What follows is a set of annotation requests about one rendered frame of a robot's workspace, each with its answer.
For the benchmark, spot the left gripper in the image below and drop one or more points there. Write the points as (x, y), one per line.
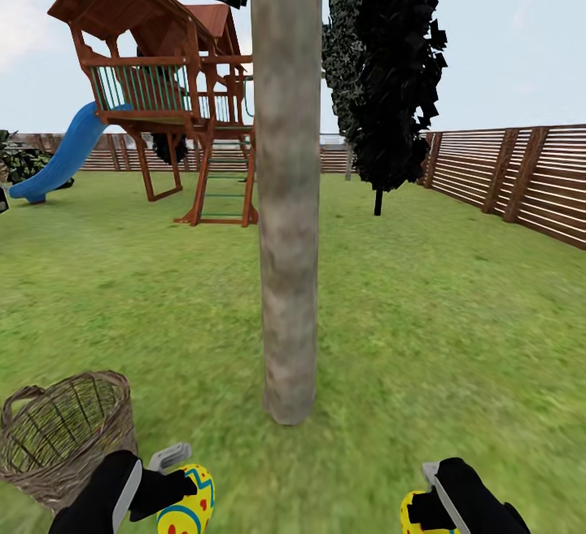
(167, 490)

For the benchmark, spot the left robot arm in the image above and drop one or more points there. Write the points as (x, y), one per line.
(119, 484)

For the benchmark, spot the easter egg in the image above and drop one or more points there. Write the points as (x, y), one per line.
(409, 528)
(191, 515)

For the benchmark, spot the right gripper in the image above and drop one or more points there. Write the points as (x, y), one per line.
(424, 510)

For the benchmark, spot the wicker basket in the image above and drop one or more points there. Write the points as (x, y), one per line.
(57, 483)

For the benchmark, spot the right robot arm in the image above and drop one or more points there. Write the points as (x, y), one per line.
(458, 499)

